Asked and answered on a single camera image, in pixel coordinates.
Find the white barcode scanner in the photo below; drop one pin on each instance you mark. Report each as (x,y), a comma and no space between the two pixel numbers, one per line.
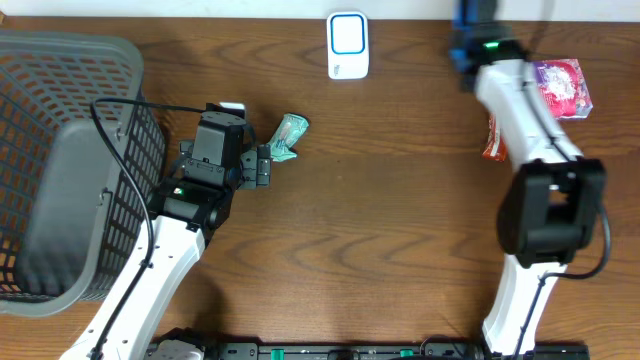
(347,45)

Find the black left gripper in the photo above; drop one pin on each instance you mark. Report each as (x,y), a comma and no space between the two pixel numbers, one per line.
(257,167)

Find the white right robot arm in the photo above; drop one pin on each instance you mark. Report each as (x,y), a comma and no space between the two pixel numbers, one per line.
(552,223)

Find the green snack packet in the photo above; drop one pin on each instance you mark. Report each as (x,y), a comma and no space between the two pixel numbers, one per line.
(288,133)

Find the grey plastic basket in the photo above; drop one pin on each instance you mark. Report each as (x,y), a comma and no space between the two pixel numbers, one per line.
(78,148)

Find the long orange red snack bag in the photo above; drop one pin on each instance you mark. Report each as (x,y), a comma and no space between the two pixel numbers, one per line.
(495,148)

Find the red purple tissue pack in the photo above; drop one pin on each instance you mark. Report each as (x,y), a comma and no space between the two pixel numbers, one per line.
(562,84)

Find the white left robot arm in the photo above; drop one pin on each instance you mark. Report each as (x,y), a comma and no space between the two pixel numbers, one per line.
(181,217)

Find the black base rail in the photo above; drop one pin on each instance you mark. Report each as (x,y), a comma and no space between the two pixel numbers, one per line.
(187,344)

